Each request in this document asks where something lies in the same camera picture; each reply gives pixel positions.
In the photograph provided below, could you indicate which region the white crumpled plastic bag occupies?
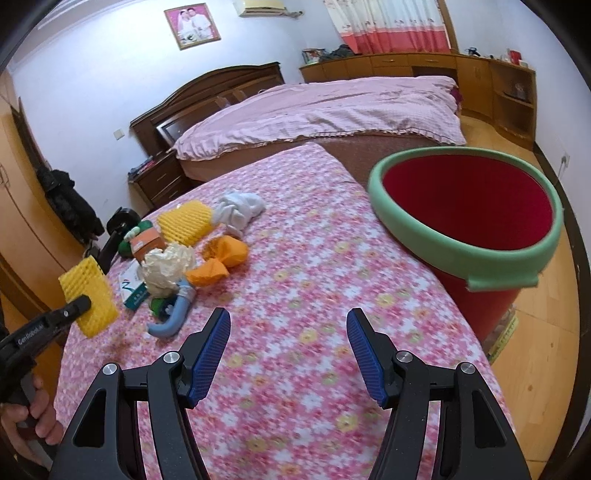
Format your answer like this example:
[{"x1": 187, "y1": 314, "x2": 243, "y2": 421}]
[{"x1": 212, "y1": 190, "x2": 266, "y2": 240}]

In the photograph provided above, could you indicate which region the red bucket with green rim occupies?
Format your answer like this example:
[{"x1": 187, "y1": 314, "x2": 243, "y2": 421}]
[{"x1": 368, "y1": 147, "x2": 565, "y2": 344}]

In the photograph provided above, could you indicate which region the pink floral tablecloth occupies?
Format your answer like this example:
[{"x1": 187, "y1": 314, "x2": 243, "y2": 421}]
[{"x1": 53, "y1": 142, "x2": 513, "y2": 480}]

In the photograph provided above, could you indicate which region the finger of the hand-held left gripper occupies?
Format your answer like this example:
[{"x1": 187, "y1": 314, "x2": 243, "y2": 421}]
[{"x1": 39, "y1": 295, "x2": 93, "y2": 342}]

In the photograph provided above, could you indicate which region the white green flat box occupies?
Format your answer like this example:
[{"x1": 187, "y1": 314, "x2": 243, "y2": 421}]
[{"x1": 117, "y1": 265, "x2": 153, "y2": 311}]

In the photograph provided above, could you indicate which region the person's left hand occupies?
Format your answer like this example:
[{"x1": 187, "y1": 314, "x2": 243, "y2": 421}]
[{"x1": 0, "y1": 375, "x2": 64, "y2": 467}]

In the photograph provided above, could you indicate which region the green clover-shaped toy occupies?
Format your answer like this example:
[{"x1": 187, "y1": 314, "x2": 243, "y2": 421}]
[{"x1": 117, "y1": 220, "x2": 155, "y2": 257}]

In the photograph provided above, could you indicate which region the framed wall photo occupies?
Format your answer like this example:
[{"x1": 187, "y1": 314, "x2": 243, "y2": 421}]
[{"x1": 164, "y1": 4, "x2": 221, "y2": 50}]

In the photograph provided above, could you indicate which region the small green plastic piece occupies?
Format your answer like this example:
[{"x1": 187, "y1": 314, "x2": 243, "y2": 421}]
[{"x1": 148, "y1": 298, "x2": 178, "y2": 319}]

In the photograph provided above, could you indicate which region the orange cardboard box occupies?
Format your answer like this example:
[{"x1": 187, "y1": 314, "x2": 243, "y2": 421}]
[{"x1": 128, "y1": 228, "x2": 166, "y2": 259}]

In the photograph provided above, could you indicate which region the orange crumpled wrapper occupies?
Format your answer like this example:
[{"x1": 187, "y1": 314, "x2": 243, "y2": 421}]
[
  {"x1": 203, "y1": 234, "x2": 249, "y2": 267},
  {"x1": 186, "y1": 258, "x2": 230, "y2": 288}
]

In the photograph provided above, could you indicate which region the cream foam fruit net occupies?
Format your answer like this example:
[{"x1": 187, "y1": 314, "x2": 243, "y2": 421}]
[{"x1": 141, "y1": 244, "x2": 197, "y2": 298}]

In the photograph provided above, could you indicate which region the white and red curtain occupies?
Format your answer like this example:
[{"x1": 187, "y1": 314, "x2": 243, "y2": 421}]
[{"x1": 323, "y1": 0, "x2": 451, "y2": 55}]

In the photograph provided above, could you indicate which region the dark wooden nightstand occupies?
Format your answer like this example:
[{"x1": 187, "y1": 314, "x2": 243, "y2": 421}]
[{"x1": 128, "y1": 152, "x2": 195, "y2": 210}]

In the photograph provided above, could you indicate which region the wall air conditioner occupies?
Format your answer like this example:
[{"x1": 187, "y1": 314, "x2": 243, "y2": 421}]
[{"x1": 238, "y1": 0, "x2": 289, "y2": 18}]

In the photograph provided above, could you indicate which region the pink checked quilt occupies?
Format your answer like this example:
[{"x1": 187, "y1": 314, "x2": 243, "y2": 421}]
[{"x1": 172, "y1": 75, "x2": 467, "y2": 161}]

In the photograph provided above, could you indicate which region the dark wooden bed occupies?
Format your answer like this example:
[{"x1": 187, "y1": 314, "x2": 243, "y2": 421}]
[{"x1": 129, "y1": 61, "x2": 467, "y2": 195}]

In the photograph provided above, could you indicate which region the light wooden wardrobe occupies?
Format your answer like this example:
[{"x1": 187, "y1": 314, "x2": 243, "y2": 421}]
[{"x1": 0, "y1": 69, "x2": 93, "y2": 324}]

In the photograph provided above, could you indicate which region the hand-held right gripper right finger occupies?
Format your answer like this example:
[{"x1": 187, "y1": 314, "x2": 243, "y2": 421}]
[{"x1": 346, "y1": 308, "x2": 532, "y2": 480}]

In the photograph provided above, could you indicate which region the long wooden cabinet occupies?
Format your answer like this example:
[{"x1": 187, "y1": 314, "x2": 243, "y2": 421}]
[{"x1": 299, "y1": 52, "x2": 539, "y2": 148}]

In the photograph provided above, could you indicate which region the dark clothes heap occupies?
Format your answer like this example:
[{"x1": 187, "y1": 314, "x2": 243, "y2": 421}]
[{"x1": 323, "y1": 45, "x2": 365, "y2": 62}]

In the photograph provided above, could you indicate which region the black suction-cup stand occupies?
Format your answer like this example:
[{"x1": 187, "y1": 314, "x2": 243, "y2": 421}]
[{"x1": 85, "y1": 208, "x2": 141, "y2": 273}]

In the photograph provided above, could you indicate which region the blue grey tube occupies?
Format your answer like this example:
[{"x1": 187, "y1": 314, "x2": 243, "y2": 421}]
[{"x1": 147, "y1": 277, "x2": 195, "y2": 340}]

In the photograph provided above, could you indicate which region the black hanging jacket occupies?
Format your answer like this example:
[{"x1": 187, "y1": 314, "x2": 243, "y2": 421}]
[{"x1": 36, "y1": 168, "x2": 106, "y2": 245}]

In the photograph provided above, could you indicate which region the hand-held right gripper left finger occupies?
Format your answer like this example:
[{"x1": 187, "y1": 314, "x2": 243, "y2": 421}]
[{"x1": 48, "y1": 308, "x2": 232, "y2": 480}]

